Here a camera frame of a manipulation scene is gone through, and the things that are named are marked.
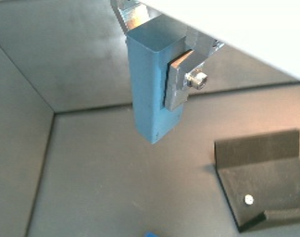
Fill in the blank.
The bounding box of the black curved bracket stand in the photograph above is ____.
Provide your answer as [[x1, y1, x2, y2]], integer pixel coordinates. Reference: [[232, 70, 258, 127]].
[[214, 129, 300, 232]]

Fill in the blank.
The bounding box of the blue shape sorting board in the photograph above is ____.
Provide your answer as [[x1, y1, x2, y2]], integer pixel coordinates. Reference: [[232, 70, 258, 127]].
[[143, 231, 158, 237]]

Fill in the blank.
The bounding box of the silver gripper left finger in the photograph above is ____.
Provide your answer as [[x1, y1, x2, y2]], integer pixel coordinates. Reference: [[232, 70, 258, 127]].
[[110, 0, 161, 33]]

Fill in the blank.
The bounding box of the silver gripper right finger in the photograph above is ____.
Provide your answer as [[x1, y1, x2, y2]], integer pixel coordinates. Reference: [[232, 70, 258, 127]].
[[163, 27, 225, 111]]

